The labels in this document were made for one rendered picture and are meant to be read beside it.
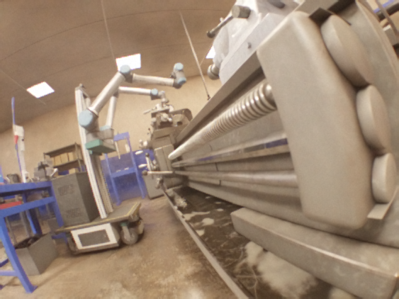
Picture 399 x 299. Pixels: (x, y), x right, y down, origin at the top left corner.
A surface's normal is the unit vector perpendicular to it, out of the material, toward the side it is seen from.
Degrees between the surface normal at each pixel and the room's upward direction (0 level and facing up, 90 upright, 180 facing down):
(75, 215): 90
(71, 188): 90
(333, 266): 90
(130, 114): 90
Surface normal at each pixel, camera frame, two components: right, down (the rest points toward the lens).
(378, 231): -0.92, 0.26
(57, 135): 0.26, -0.11
